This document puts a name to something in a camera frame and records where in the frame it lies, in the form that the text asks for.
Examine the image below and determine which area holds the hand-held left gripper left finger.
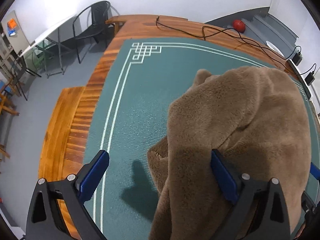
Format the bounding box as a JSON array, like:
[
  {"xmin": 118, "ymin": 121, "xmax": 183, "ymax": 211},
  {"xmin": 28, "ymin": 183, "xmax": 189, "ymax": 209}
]
[{"xmin": 26, "ymin": 149, "xmax": 110, "ymax": 240}]

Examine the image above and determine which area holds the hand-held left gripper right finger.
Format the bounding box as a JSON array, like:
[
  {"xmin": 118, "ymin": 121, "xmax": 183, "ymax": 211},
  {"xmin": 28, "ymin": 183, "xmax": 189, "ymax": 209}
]
[{"xmin": 211, "ymin": 149, "xmax": 292, "ymax": 240}]

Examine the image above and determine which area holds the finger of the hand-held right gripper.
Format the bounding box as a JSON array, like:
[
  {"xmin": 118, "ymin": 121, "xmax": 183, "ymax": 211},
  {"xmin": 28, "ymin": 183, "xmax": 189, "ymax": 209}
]
[{"xmin": 309, "ymin": 162, "xmax": 320, "ymax": 182}]

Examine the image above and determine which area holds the brown fleece sweater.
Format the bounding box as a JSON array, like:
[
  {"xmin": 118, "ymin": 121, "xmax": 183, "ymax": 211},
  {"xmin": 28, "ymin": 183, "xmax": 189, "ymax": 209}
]
[{"xmin": 147, "ymin": 66, "xmax": 312, "ymax": 240}]

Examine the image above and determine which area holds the short wooden bench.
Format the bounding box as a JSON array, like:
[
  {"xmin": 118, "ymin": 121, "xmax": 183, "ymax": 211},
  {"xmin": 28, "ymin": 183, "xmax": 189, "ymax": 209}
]
[{"xmin": 38, "ymin": 86, "xmax": 87, "ymax": 183}]

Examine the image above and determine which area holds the green table mat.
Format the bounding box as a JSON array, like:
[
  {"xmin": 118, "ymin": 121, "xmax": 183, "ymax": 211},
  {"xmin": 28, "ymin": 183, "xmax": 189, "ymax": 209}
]
[{"xmin": 82, "ymin": 38, "xmax": 320, "ymax": 240}]

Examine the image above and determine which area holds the white power strip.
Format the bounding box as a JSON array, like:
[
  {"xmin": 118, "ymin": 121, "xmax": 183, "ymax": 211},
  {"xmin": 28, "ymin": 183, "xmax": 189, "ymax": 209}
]
[{"xmin": 287, "ymin": 59, "xmax": 313, "ymax": 100}]

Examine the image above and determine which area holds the black folding chair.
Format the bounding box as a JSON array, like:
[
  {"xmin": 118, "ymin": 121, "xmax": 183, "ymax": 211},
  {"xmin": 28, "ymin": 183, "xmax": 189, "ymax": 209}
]
[{"xmin": 10, "ymin": 52, "xmax": 42, "ymax": 100}]

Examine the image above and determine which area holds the white folding table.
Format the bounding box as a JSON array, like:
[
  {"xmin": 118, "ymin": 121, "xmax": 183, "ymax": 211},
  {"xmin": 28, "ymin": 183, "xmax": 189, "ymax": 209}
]
[{"xmin": 19, "ymin": 15, "xmax": 80, "ymax": 75}]

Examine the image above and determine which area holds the red basketball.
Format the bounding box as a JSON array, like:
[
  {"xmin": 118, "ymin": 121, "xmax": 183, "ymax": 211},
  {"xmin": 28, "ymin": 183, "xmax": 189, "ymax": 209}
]
[{"xmin": 232, "ymin": 19, "xmax": 245, "ymax": 33}]

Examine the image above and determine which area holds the black mesh chair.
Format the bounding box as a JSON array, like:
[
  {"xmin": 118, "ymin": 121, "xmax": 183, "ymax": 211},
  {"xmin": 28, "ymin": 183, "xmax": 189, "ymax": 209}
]
[{"xmin": 72, "ymin": 1, "xmax": 115, "ymax": 64}]

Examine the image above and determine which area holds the black adapter cable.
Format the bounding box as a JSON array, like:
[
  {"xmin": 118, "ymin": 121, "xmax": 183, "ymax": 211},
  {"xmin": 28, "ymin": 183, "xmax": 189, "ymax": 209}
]
[
  {"xmin": 299, "ymin": 64, "xmax": 317, "ymax": 75},
  {"xmin": 285, "ymin": 45, "xmax": 302, "ymax": 60}
]

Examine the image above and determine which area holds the long black cable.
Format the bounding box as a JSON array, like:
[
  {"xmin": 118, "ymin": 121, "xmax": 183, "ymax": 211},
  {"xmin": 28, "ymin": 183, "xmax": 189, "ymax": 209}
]
[{"xmin": 155, "ymin": 16, "xmax": 295, "ymax": 74}]

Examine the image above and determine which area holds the orange and blue wall item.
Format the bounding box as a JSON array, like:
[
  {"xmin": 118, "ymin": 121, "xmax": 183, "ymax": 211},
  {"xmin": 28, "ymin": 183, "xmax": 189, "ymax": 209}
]
[{"xmin": 7, "ymin": 19, "xmax": 17, "ymax": 36}]

